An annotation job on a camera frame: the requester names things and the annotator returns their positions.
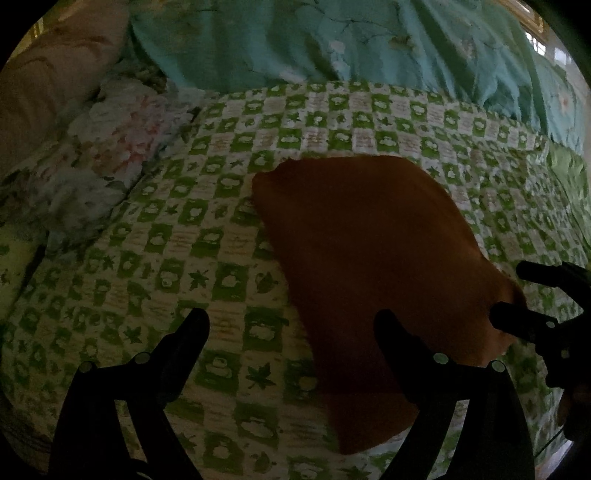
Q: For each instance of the light green bed sheet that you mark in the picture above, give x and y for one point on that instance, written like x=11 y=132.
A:
x=572 y=184

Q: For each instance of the person's right hand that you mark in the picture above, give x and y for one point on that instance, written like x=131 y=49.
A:
x=568 y=408

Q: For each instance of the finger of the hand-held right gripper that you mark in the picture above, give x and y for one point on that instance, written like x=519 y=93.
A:
x=521 y=321
x=545 y=277

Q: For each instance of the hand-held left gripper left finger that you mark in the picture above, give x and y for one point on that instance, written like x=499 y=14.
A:
x=184 y=341

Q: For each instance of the green checkered quilt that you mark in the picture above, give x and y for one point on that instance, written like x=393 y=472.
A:
x=161 y=240

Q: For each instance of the floral pillow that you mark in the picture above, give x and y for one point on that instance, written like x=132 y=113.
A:
x=115 y=138

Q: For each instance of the teal floral blanket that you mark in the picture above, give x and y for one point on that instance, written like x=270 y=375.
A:
x=300 y=41

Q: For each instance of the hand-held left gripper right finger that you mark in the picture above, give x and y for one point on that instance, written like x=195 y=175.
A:
x=397 y=337

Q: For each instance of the beige leaf pattern pillow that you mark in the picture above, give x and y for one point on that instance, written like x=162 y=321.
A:
x=55 y=83

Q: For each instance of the orange cloth garment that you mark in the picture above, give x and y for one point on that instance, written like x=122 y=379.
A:
x=369 y=240

